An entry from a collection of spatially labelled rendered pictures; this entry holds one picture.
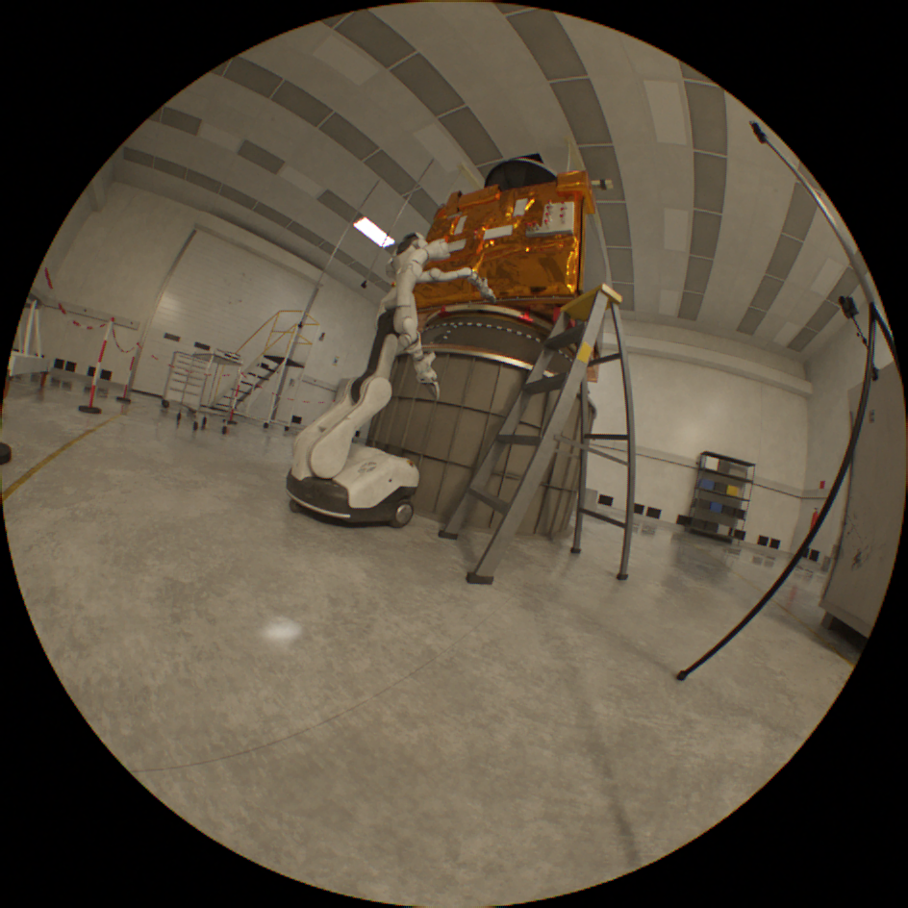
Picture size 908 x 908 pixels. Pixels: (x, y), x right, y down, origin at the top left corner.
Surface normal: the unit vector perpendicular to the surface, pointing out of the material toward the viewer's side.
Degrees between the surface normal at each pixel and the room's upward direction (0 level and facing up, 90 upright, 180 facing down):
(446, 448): 90
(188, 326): 90
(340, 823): 0
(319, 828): 0
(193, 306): 90
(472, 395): 90
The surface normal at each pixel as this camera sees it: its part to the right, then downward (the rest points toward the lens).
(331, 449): 0.79, 0.21
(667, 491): -0.53, -0.13
